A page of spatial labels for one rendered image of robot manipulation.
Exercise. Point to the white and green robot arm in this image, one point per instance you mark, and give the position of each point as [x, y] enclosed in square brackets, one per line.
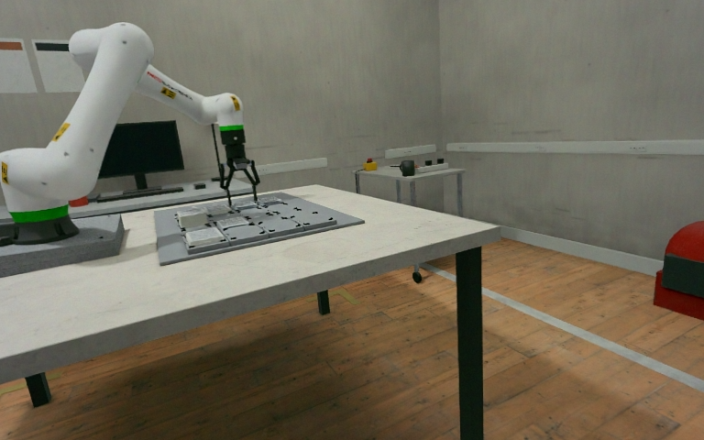
[68, 167]

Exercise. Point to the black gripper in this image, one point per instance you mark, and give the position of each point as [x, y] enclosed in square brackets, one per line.
[237, 151]

